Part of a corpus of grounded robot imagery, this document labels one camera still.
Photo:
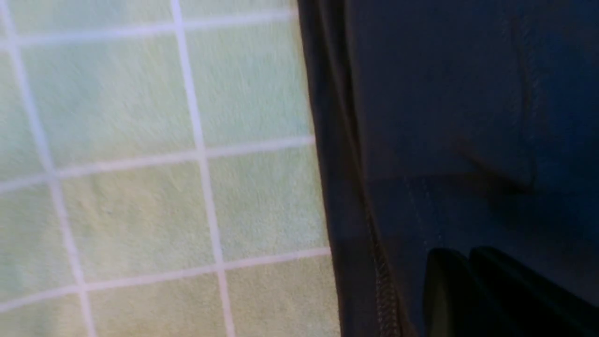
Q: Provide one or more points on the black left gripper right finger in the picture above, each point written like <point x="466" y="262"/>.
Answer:
<point x="537" y="305"/>

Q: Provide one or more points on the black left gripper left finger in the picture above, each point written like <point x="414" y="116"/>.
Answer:
<point x="456" y="303"/>

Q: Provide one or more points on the dark gray long-sleeve top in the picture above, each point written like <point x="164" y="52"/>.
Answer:
<point x="453" y="124"/>

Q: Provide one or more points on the light green checkered tablecloth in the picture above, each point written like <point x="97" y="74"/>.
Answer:
<point x="158" y="172"/>

